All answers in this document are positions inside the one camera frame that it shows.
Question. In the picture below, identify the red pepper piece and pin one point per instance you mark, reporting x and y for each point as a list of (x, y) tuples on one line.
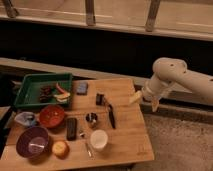
[(60, 89)]

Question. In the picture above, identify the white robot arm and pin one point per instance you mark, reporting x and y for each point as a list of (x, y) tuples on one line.
[(166, 72)]

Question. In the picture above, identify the silver fork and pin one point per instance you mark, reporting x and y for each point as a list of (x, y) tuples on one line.
[(82, 135)]

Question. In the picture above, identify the black rectangular block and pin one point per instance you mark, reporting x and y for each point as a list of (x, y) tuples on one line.
[(71, 129)]

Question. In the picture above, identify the red bowl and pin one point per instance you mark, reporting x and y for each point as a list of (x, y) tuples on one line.
[(51, 116)]

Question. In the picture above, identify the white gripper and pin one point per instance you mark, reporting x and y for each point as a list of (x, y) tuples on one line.
[(152, 91)]

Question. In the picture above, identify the small dark box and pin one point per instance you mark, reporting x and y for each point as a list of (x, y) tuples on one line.
[(100, 99)]

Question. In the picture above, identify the orange fruit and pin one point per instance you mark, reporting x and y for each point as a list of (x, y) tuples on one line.
[(60, 149)]

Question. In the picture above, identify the pale banana piece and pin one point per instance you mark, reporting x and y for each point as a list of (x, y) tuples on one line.
[(62, 97)]

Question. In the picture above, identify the dark grapes cluster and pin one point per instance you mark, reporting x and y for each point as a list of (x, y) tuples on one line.
[(45, 94)]

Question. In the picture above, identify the blue crumpled cloth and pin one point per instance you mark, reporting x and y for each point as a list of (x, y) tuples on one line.
[(26, 119)]

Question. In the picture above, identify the blue sponge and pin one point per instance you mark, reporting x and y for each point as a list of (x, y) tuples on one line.
[(82, 88)]

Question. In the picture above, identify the green plastic tray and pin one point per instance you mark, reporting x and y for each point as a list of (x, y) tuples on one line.
[(29, 92)]

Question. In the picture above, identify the black handled knife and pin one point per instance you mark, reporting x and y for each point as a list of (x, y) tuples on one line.
[(111, 116)]

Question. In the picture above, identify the purple bowl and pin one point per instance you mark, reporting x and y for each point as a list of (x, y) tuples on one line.
[(32, 142)]

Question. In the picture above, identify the white cup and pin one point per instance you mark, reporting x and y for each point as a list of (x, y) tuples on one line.
[(98, 140)]

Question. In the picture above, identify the small metal cup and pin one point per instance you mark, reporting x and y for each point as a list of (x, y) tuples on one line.
[(92, 119)]

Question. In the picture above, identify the wooden table board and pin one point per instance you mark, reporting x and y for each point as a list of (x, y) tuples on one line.
[(128, 143)]

